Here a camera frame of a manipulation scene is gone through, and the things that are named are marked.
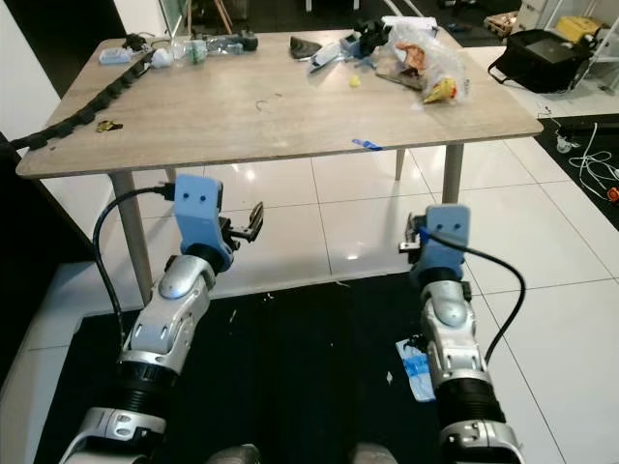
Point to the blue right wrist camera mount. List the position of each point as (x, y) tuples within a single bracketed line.
[(443, 242)]

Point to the yellow orange snack packet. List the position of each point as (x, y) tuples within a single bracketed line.
[(441, 91)]

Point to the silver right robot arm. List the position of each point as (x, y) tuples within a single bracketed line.
[(455, 338)]

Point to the small black adapter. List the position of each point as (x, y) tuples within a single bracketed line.
[(246, 41), (136, 43)]

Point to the small yellow scrap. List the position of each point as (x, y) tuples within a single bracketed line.
[(354, 80)]

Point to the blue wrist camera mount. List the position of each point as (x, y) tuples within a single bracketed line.
[(443, 242), (198, 213)]

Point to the small bronze key bunch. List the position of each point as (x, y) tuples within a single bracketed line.
[(108, 126)]

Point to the white blue plastic packet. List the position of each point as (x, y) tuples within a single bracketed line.
[(416, 372)]

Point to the grey robot left leg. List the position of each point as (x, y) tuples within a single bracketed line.
[(236, 455)]

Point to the grey robot leg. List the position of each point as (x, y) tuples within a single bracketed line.
[(374, 455), (236, 455)]

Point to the white round object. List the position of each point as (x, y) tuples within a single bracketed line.
[(162, 60)]

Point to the wooden pallet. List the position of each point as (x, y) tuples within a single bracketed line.
[(501, 23)]

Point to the white shelf rack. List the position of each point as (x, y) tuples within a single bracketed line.
[(611, 39)]

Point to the grey robot right leg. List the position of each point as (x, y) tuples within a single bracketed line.
[(374, 455)]

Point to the orange black tool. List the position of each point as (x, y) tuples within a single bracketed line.
[(612, 193)]

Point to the clear plastic bottle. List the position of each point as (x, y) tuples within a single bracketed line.
[(203, 50)]

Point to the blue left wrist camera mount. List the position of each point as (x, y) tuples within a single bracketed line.
[(198, 213)]

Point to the black floor mat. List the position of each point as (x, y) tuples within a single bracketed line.
[(300, 377), (590, 208)]

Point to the black carry bag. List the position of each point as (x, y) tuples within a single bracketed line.
[(542, 60)]

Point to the blue tape strip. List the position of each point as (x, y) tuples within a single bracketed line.
[(367, 145)]

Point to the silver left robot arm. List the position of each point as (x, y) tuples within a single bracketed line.
[(169, 319)]

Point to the light wooden table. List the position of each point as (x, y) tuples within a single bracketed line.
[(251, 116)]

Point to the black wedge-shaped object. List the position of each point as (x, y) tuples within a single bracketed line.
[(306, 48)]

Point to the white blue handheld tool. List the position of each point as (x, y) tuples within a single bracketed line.
[(331, 54)]

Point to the yellow box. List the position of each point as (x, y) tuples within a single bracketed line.
[(577, 28)]

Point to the clear plastic food bag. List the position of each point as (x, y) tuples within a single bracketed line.
[(421, 53)]

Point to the black handheld device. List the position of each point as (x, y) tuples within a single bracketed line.
[(371, 37)]

